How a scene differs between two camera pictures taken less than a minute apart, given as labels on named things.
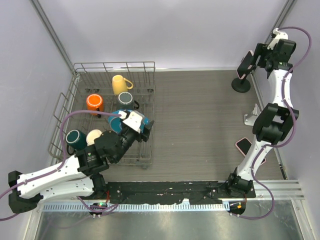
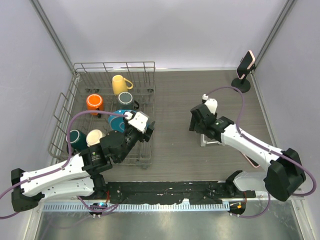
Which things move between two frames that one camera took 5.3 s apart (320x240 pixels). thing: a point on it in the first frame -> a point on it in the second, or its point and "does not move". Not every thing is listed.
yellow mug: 119,84 does not move
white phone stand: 249,120 -> 203,143
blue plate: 115,122 does not move
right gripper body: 265,53 -> 200,129
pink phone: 245,65 does not move
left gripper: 144,135 does not move
